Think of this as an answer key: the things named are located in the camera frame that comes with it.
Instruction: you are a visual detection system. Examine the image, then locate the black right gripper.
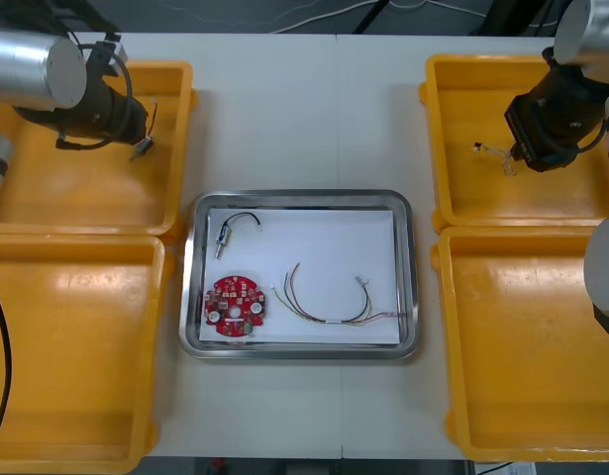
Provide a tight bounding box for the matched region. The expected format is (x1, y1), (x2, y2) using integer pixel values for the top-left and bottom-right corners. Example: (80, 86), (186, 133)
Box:
(503, 93), (578, 174)

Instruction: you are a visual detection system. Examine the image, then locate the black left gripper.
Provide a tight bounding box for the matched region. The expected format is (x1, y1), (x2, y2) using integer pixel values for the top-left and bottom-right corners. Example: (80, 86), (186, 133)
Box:
(104, 88), (151, 146)

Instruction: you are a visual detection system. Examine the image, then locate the white twisted wire harness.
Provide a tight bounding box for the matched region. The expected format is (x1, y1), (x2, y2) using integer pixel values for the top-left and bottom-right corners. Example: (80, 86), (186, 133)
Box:
(470, 141), (523, 178)

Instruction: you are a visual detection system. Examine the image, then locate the metal solenoid with black cable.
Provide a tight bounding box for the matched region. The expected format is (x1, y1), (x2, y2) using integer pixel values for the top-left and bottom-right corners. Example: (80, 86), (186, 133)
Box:
(129, 98), (159, 162)

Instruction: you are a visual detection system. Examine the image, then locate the metal solenoid with blue label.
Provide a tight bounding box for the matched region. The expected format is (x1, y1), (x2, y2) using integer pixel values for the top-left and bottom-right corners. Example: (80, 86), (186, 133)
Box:
(213, 212), (264, 260)

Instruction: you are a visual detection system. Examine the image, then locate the round red circuit board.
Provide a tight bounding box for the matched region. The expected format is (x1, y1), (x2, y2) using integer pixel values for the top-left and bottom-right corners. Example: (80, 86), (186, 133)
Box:
(202, 275), (269, 339)

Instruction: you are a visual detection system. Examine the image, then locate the multicoloured wire harness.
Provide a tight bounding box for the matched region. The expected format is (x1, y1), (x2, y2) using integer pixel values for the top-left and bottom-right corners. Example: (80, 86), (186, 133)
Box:
(268, 261), (410, 330)

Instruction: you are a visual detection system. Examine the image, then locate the yellow-orange plastic bin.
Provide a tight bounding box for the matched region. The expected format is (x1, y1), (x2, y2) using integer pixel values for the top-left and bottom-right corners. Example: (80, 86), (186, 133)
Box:
(429, 226), (609, 464)
(0, 58), (200, 238)
(416, 53), (609, 234)
(0, 232), (177, 475)

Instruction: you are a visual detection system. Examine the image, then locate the steel tray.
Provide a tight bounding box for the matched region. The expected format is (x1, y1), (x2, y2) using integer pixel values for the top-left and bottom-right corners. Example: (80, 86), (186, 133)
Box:
(178, 189), (425, 365)

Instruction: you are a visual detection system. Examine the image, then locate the white paper sheet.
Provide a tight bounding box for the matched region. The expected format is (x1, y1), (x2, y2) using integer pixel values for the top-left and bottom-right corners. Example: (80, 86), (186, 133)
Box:
(199, 207), (403, 347)

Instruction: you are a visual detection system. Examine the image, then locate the white cable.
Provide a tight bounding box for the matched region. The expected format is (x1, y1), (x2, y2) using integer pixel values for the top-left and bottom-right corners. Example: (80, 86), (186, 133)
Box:
(159, 0), (486, 37)

